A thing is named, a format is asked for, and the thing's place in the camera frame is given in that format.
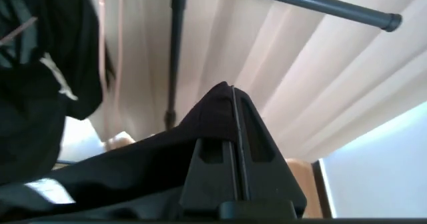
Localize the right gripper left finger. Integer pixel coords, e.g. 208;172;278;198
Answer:
179;139;240;218

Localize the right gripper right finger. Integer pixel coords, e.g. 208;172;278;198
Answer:
232;86;307;218

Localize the pink clothes hanger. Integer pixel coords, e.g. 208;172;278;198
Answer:
0;16;39;47
95;0;125;135

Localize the black knitted garment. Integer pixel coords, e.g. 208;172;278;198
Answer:
0;0;116;185

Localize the black clothes rack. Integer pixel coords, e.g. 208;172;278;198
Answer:
163;0;404;131

